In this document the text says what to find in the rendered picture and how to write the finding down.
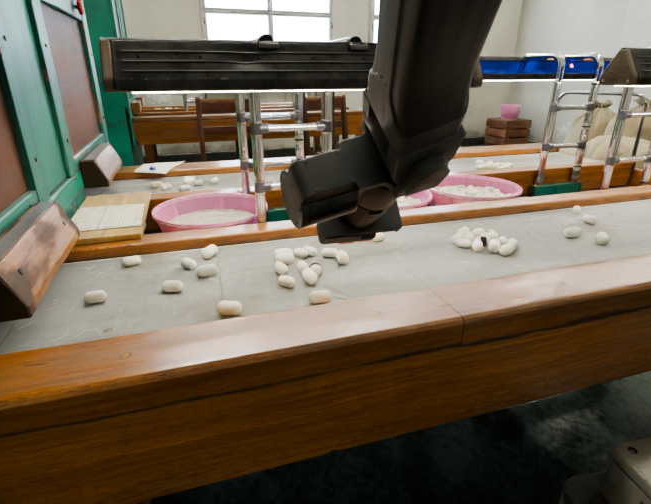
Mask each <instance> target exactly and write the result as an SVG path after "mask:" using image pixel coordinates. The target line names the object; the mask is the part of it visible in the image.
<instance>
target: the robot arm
mask: <svg viewBox="0 0 651 504"><path fill-rule="evenodd" d="M501 3H502V0H379V16H378V33H377V45H376V53H375V59H374V64H373V67H372V68H371V69H370V71H369V76H368V88H367V89H365V90H363V120H362V122H361V124H360V126H361V129H362V131H363V135H360V136H356V137H352V138H348V139H343V140H339V141H338V143H337V145H336V147H337V149H335V150H331V151H328V152H325V153H321V154H318V155H314V156H311V157H308V158H304V159H301V160H298V161H296V162H294V163H292V164H291V165H290V166H289V168H288V169H286V170H282V171H281V174H280V187H281V193H282V198H283V202H284V205H285V208H286V211H287V213H288V215H289V218H290V220H291V221H292V223H293V225H294V226H295V227H296V228H298V229H301V228H304V227H307V226H310V225H314V224H317V225H316V227H317V233H318V238H319V242H320V243H321V244H334V243H338V244H347V243H354V242H364V241H372V240H373V239H374V238H375V236H376V233H380V232H390V231H395V232H398V231H399V230H400V229H401V228H402V226H403V224H402V220H401V216H400V212H399V208H398V204H397V198H399V197H402V196H405V195H406V196H408V195H411V194H414V193H418V192H421V191H424V190H428V189H431V188H434V187H437V186H438V185H439V184H440V183H441V182H442V181H443V180H444V179H445V177H446V176H447V175H448V174H449V173H450V169H449V167H448V165H449V162H450V161H451V160H452V159H453V158H454V156H455V155H456V153H457V151H458V149H459V147H460V145H461V143H462V141H463V139H464V137H465V135H466V131H465V129H464V127H463V125H462V124H461V123H462V121H463V119H464V117H465V115H466V112H467V109H468V105H469V89H470V85H471V81H472V77H473V74H474V70H475V67H476V65H477V62H478V59H479V56H480V54H481V51H482V49H483V47H484V44H485V42H486V39H487V37H488V34H489V32H490V30H491V27H492V25H493V22H494V20H495V17H496V15H497V13H498V10H499V8H500V5H501Z"/></svg>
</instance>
